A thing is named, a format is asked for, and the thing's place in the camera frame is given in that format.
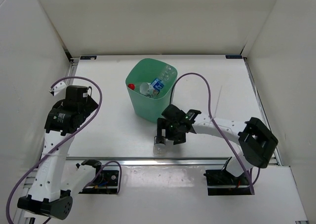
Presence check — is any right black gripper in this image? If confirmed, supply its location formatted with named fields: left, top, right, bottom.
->
left=156, top=118, right=186, bottom=145

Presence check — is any black label bottle front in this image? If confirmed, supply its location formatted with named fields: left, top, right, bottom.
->
left=153, top=136, right=166, bottom=155

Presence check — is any clear unlabelled plastic bottle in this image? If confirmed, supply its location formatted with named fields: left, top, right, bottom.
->
left=139, top=82, right=154, bottom=97

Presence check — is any blue label plastic bottle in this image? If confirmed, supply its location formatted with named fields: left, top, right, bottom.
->
left=150, top=65, right=177, bottom=92

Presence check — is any red label plastic bottle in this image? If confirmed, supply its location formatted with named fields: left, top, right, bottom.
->
left=128, top=83, right=135, bottom=90

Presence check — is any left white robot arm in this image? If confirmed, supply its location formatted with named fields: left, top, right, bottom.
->
left=17, top=94, right=104, bottom=220

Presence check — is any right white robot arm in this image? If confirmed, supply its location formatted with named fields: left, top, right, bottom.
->
left=153, top=105, right=278, bottom=185

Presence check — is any green plastic bin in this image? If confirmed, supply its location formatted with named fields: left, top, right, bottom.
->
left=125, top=58, right=178, bottom=123

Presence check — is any white zip tie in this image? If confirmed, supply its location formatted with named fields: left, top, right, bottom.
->
left=210, top=85, right=223, bottom=121

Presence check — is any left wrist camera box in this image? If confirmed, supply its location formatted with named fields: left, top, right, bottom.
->
left=65, top=85, right=88, bottom=103

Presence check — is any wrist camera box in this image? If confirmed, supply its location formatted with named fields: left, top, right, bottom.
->
left=65, top=85, right=88, bottom=103
left=161, top=104, right=186, bottom=122

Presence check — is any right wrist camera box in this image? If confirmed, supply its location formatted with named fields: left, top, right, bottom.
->
left=161, top=104, right=186, bottom=122

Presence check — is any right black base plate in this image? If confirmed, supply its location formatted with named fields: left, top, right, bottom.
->
left=203, top=170, right=254, bottom=196

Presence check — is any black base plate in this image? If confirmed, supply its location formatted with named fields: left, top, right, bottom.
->
left=203, top=170, right=254, bottom=196
left=80, top=164, right=122, bottom=195

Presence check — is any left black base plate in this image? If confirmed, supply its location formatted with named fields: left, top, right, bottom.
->
left=80, top=164, right=122, bottom=195

